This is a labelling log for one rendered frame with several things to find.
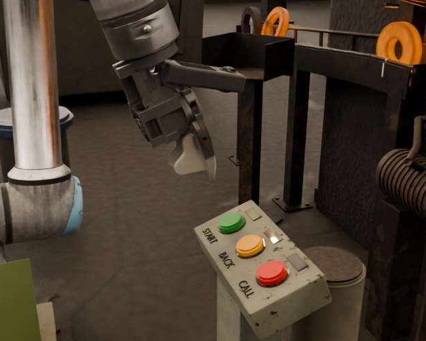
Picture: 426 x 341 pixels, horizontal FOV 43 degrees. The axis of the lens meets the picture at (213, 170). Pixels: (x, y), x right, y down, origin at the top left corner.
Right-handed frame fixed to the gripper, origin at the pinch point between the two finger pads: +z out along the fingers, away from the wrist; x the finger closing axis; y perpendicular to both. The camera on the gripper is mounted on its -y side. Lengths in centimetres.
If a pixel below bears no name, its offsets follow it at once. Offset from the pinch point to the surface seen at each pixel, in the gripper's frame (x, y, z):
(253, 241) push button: 7.4, -0.3, 9.3
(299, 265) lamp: 15.6, -3.1, 10.3
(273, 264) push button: 14.0, -0.3, 9.4
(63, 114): -136, 19, 19
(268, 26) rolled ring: -154, -77, 25
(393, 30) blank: -61, -75, 16
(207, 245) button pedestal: 1.4, 5.2, 10.4
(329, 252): 0.3, -13.7, 23.9
